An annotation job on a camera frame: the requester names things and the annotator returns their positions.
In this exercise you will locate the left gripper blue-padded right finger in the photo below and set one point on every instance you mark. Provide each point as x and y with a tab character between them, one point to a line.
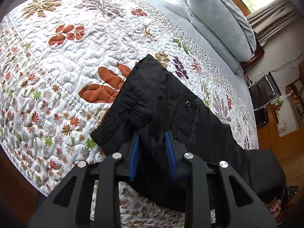
217	196

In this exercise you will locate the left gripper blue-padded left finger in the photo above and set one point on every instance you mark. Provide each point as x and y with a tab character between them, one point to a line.
88	196

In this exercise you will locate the black padded pants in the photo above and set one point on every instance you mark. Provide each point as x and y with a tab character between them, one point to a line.
153	101

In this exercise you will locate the person's right hand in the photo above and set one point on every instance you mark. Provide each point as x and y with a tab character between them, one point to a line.
276	208

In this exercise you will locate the wooden desk with drawers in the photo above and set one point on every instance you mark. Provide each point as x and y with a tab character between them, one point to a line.
267	126

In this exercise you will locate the black mesh office chair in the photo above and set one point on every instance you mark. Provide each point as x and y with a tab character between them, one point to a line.
264	91

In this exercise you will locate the dark wooden headboard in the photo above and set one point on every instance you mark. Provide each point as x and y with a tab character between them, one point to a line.
259	53

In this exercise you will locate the floral quilted bedspread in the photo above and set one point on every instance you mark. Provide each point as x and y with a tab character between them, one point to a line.
62	61

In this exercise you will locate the grey beige curtain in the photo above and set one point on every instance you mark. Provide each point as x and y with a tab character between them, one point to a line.
269	20

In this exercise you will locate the folded light blue duvet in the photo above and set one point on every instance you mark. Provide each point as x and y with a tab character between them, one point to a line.
221	22

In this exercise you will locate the light blue bed sheet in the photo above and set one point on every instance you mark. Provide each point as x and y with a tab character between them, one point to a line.
177	12

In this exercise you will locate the wooden wall bookshelf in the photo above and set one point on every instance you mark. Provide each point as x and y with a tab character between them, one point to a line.
295	93

